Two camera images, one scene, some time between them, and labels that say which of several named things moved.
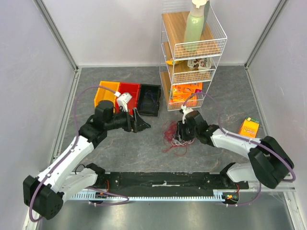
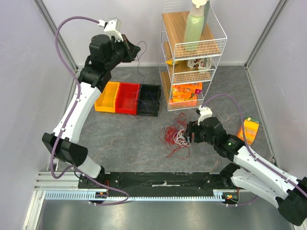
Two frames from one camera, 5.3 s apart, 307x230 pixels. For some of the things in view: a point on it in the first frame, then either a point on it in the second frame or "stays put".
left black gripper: [136, 124] → [131, 50]
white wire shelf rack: [192, 43] stays put
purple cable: [152, 97] → [137, 59]
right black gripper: [183, 132] stays put
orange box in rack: [186, 92] stays put
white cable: [179, 142] stays put
